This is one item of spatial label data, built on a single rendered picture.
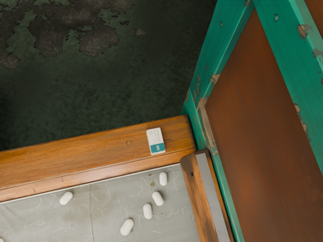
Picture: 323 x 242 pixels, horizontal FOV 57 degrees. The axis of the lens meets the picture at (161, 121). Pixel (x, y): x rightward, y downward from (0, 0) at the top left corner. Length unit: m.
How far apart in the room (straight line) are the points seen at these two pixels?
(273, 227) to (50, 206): 0.50
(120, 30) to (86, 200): 1.27
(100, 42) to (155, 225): 1.28
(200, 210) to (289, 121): 0.35
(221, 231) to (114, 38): 1.39
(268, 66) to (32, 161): 0.58
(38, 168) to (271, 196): 0.53
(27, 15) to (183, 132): 1.45
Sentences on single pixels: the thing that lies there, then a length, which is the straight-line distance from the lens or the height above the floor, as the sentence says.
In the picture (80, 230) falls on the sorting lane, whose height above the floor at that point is 0.74.
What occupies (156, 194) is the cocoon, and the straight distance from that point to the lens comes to 0.73.
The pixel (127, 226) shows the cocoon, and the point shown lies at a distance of 0.72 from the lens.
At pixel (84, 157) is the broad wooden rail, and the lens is 0.75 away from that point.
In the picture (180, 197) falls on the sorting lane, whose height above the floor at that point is 0.74.
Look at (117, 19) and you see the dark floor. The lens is 1.89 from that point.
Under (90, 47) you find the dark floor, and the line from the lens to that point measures 1.79.
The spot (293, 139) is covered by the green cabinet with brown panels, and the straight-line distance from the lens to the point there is 0.37.
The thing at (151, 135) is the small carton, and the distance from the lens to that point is 0.73.
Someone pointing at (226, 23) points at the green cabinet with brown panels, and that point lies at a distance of 0.46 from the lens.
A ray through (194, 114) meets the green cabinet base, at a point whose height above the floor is 0.82.
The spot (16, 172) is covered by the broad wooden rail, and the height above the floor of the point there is 0.76.
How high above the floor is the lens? 1.48
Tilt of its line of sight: 70 degrees down
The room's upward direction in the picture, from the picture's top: 10 degrees clockwise
